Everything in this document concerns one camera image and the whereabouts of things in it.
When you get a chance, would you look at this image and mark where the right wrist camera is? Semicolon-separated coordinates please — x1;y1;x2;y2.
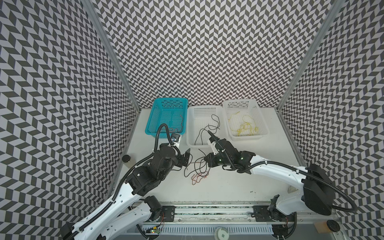
208;137;221;155

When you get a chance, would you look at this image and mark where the black round cap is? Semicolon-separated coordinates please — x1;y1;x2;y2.
326;220;341;233

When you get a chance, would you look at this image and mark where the black cap jar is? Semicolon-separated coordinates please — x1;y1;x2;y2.
122;155;131;163

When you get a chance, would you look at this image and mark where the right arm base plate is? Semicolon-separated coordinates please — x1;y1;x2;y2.
251;205;274;222

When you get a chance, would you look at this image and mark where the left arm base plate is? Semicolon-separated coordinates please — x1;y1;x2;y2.
160;206;176;223

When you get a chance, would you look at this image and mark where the white plastic basket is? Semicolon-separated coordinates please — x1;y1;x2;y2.
222;99;270;141
187;105;228;148

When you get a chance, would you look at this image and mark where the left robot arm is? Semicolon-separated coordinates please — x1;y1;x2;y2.
60;124;190;240

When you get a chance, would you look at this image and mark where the teal plastic basket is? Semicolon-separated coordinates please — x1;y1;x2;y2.
145;98;188;137

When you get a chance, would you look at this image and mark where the right white plastic basket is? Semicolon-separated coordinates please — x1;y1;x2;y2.
222;99;270;141

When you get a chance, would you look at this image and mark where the right side clear jar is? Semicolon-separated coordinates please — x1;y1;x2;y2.
288;186;298;194

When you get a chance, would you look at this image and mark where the yellow cable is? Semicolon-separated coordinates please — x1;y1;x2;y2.
227;111;259;137

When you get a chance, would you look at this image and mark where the round white knob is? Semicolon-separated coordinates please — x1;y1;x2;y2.
214;227;230;240

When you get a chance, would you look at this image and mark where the middle white plastic basket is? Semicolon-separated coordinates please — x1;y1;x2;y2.
187;105;228;148

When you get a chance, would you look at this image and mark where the cable bundle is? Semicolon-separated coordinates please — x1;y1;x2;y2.
183;149;212;186

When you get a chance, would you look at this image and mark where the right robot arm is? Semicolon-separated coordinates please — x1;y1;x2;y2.
204;131;358;221

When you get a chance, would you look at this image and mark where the aluminium front rail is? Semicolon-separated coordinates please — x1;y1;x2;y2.
128;202;340;224

